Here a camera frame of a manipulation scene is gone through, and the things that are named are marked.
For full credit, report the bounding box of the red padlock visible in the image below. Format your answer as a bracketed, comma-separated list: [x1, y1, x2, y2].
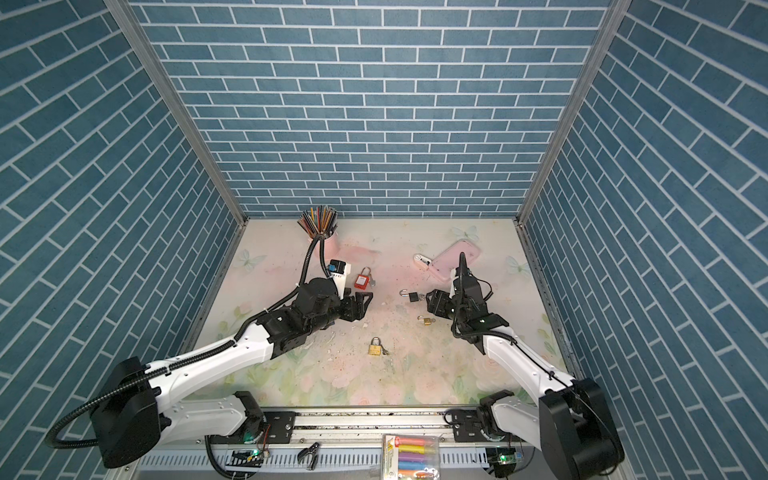
[353, 267, 371, 290]

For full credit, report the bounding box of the large brass padlock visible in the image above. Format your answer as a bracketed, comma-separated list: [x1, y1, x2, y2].
[368, 337, 389, 356]

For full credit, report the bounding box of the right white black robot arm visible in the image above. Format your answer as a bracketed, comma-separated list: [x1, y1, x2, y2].
[426, 253, 625, 479]

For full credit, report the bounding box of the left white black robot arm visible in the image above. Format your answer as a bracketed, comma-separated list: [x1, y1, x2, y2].
[44, 235, 373, 469]

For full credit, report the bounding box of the pink case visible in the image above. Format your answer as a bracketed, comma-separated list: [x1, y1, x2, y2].
[427, 240, 481, 282]

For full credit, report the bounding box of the white small device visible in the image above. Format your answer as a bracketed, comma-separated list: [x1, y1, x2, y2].
[413, 254, 432, 269]

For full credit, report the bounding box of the pink pencil cup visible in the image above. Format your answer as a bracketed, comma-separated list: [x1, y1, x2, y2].
[324, 234, 340, 259]

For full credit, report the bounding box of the coloured pencils bundle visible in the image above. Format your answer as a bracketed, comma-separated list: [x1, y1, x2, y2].
[297, 205, 338, 240]

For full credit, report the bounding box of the black metal clip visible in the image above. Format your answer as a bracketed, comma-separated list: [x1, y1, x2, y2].
[297, 442, 321, 471]

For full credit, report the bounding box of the marker pack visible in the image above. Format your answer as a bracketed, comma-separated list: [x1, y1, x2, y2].
[380, 434, 441, 480]

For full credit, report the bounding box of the right circuit board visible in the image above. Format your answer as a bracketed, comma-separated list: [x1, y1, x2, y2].
[484, 447, 520, 479]

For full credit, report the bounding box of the circuit board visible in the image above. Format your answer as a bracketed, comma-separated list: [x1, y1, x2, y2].
[484, 447, 520, 479]
[226, 449, 268, 468]

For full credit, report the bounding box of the left circuit board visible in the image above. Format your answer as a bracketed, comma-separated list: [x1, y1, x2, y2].
[226, 449, 268, 468]

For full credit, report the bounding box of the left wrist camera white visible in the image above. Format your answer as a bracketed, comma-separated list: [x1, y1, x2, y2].
[328, 259, 350, 298]

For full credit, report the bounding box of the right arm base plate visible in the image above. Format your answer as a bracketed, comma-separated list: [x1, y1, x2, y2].
[443, 408, 522, 443]

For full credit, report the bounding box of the aluminium front rail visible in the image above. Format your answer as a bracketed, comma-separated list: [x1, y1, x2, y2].
[123, 396, 543, 478]

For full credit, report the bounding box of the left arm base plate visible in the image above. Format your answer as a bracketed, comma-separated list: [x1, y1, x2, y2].
[240, 411, 297, 445]

